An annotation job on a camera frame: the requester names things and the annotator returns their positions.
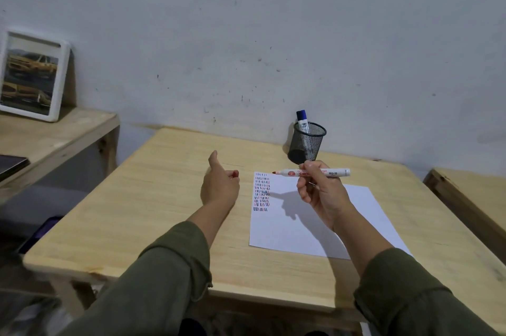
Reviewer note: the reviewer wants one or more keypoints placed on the person's right hand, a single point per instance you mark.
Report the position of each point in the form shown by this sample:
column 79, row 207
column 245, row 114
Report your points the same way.
column 326, row 199

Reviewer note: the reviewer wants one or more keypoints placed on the person's left hand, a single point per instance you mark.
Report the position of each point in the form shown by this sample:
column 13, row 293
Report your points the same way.
column 217, row 189

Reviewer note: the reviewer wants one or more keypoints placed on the person's left thumb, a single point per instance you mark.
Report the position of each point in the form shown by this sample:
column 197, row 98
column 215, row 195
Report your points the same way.
column 214, row 161

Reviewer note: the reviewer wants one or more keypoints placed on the person's right thumb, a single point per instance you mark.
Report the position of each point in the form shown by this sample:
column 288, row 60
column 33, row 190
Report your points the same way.
column 311, row 178

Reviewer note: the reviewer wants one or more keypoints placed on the white red-tipped marker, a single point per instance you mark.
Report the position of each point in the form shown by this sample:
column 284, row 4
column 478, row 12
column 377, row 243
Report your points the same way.
column 336, row 172

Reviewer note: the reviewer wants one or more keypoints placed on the person's left forearm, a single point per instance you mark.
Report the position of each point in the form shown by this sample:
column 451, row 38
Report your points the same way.
column 166, row 268

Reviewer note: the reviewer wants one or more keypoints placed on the person's right forearm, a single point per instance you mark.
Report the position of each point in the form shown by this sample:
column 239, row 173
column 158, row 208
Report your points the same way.
column 395, row 284

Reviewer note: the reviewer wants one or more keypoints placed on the black mesh pen holder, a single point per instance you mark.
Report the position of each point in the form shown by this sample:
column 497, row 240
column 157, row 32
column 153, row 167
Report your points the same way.
column 306, row 146

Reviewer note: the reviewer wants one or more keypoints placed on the light wooden table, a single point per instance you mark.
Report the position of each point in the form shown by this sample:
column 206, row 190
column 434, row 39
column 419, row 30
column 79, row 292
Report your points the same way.
column 158, row 189

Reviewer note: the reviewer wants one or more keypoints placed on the white paper sheet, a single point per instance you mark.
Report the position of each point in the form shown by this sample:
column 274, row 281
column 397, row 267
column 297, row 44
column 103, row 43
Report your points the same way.
column 284, row 235

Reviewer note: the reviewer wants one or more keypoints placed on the blue capped white marker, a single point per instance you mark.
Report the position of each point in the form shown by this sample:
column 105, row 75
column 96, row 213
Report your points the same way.
column 302, row 116

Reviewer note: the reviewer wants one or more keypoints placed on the wooden bench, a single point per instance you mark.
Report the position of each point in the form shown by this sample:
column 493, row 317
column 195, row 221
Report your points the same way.
column 474, row 197

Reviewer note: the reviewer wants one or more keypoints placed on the wooden side shelf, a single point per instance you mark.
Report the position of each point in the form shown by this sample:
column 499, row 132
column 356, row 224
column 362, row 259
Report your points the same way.
column 51, row 138

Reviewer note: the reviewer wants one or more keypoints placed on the dark flat laptop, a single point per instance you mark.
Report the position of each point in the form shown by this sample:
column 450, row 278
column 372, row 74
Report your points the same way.
column 12, row 165

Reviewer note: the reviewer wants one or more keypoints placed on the white framed car picture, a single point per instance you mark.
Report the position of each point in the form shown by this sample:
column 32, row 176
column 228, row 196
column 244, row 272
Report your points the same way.
column 29, row 75

